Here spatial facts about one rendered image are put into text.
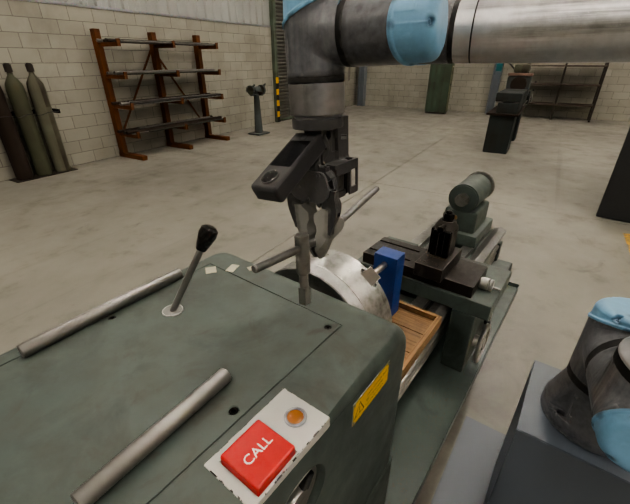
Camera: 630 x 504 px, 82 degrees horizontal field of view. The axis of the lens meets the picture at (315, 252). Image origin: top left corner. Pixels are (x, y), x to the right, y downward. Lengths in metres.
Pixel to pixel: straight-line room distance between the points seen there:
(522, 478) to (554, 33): 0.70
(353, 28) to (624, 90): 14.40
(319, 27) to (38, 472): 0.58
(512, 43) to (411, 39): 0.15
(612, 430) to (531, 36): 0.47
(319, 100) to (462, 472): 0.93
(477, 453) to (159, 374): 0.84
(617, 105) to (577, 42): 14.26
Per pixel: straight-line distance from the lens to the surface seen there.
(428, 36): 0.45
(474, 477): 1.12
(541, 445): 0.77
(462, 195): 1.80
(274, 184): 0.46
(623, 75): 14.76
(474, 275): 1.42
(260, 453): 0.46
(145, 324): 0.69
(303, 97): 0.50
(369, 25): 0.47
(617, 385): 0.58
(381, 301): 0.86
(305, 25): 0.50
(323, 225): 0.54
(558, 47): 0.57
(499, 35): 0.56
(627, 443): 0.59
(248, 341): 0.61
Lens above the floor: 1.65
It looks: 28 degrees down
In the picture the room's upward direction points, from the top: straight up
